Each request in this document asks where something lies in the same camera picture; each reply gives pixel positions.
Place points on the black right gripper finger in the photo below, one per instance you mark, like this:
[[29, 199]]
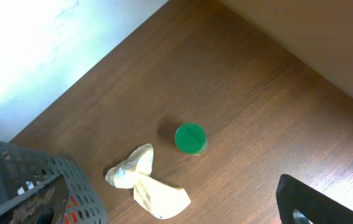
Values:
[[299, 203]]

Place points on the green lid jar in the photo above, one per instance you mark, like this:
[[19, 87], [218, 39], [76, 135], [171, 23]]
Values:
[[191, 139]]

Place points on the beige paper bag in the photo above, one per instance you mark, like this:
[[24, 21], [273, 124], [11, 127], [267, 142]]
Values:
[[160, 200]]

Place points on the orange biscuit packet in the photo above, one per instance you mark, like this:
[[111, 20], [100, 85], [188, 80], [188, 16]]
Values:
[[73, 214]]

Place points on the grey plastic basket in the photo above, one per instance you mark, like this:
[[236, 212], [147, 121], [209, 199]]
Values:
[[22, 169]]

